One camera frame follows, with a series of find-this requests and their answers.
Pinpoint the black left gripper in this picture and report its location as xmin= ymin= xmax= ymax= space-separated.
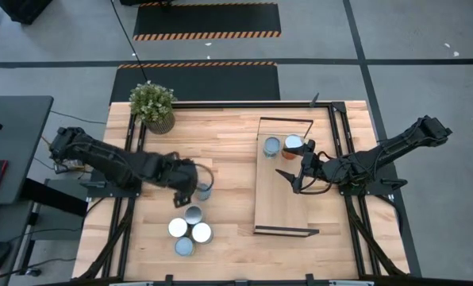
xmin=156 ymin=152 xmax=200 ymax=209

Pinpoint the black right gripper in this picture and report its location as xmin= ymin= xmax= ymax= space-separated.
xmin=275 ymin=138 xmax=328 ymax=195

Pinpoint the orange-label tin can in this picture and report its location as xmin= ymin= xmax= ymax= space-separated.
xmin=281 ymin=133 xmax=305 ymax=161
xmin=183 ymin=205 xmax=204 ymax=226

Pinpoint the silver-lidded tin can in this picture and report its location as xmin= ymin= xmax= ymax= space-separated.
xmin=262 ymin=136 xmax=282 ymax=160
xmin=167 ymin=217 xmax=189 ymax=239
xmin=190 ymin=222 xmax=214 ymax=245
xmin=174 ymin=236 xmax=196 ymax=257

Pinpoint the wooden tray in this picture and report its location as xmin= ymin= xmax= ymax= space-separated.
xmin=253 ymin=116 xmax=321 ymax=238

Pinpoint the green plant in ribbed pot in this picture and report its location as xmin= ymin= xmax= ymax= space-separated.
xmin=129 ymin=80 xmax=179 ymax=136

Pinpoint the black hazard-striped floor mat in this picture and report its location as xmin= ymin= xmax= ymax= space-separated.
xmin=109 ymin=60 xmax=282 ymax=102
xmin=132 ymin=2 xmax=282 ymax=42

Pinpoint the black desk support beam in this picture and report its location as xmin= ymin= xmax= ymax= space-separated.
xmin=20 ymin=177 xmax=89 ymax=218

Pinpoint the dark grey side desk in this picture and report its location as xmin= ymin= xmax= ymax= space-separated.
xmin=0 ymin=200 xmax=35 ymax=286

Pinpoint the black equipment case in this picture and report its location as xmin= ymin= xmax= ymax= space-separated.
xmin=0 ymin=0 xmax=54 ymax=25

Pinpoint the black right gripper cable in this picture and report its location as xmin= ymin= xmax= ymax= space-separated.
xmin=299 ymin=149 xmax=335 ymax=196

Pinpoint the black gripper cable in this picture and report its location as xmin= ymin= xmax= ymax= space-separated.
xmin=299 ymin=149 xmax=335 ymax=196
xmin=192 ymin=162 xmax=215 ymax=191

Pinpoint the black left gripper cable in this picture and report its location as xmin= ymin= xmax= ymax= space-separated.
xmin=192 ymin=162 xmax=215 ymax=191

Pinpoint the thin black cable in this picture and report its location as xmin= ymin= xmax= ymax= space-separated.
xmin=48 ymin=110 xmax=107 ymax=126

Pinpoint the black floor cable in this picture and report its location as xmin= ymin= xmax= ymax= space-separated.
xmin=110 ymin=0 xmax=149 ymax=83

